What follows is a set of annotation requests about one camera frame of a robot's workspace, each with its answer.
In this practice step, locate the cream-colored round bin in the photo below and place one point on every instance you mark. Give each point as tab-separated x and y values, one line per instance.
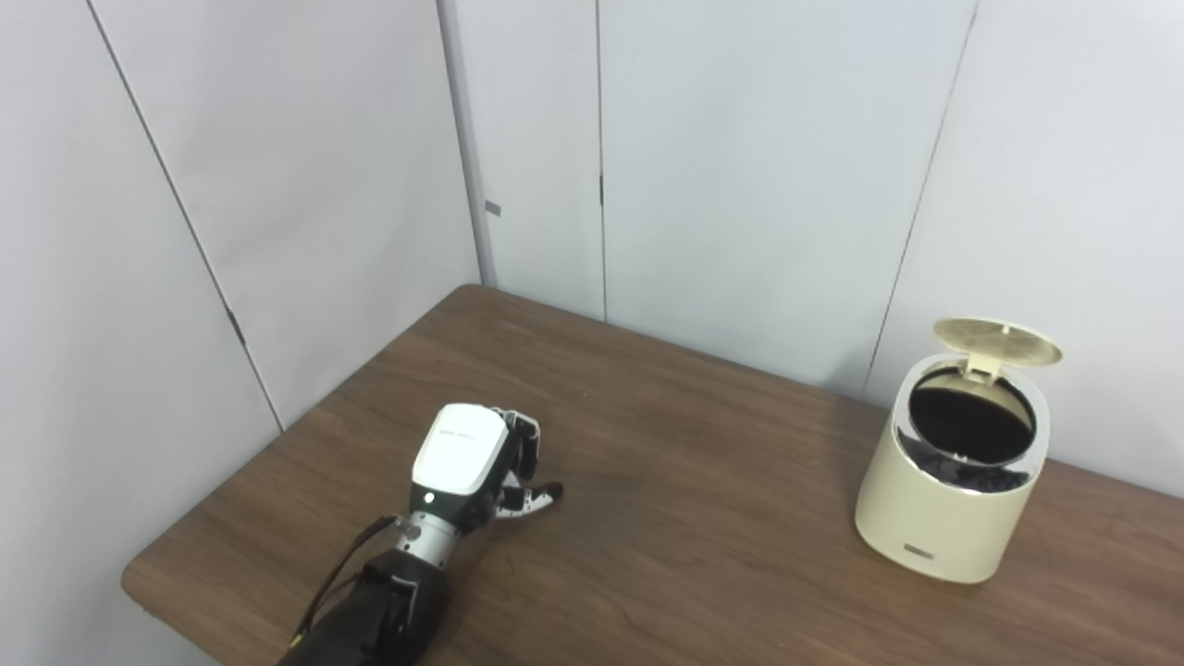
930	523

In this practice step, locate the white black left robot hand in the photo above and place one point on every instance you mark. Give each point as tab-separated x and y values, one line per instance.
458	453

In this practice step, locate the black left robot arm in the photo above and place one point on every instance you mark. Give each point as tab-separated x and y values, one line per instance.
379	610

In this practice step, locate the cream round bin lid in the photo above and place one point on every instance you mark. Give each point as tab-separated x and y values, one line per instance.
999	340

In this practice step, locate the black bin liner bag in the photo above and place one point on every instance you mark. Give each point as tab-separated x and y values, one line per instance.
971	427

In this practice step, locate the black wall panel clip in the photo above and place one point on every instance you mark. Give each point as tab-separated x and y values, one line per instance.
236	327

